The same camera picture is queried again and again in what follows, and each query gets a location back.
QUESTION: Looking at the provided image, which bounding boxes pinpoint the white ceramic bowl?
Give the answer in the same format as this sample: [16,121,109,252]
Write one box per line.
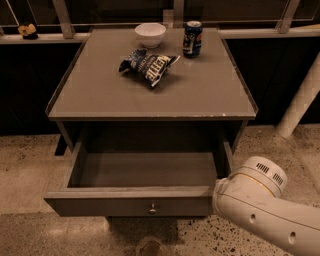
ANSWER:
[135,23,166,48]

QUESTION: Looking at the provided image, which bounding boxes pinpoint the blue kettle chips bag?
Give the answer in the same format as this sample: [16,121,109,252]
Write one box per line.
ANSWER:
[118,49,180,88]

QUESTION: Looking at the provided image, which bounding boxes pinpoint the grey drawer cabinet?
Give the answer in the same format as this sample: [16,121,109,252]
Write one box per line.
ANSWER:
[45,25,260,220]

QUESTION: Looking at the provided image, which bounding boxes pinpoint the small yellow black object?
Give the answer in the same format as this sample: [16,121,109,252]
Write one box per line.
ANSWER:
[18,23,38,40]

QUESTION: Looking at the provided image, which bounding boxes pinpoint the white diagonal pipe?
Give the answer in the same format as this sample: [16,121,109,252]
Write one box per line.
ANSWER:
[276,53,320,138]

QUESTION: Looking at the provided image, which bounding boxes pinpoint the metal window railing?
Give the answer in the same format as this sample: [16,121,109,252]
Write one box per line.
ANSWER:
[0,0,320,44]

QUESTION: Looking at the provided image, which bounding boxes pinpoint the grey top drawer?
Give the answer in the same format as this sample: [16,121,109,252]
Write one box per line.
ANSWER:
[44,135,232,217]

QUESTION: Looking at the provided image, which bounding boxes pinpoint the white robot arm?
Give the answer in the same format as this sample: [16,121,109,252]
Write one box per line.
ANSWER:
[212,156,320,256]

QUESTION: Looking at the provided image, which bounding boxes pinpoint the blue pepsi soda can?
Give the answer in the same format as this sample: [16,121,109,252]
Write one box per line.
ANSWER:
[183,21,203,58]

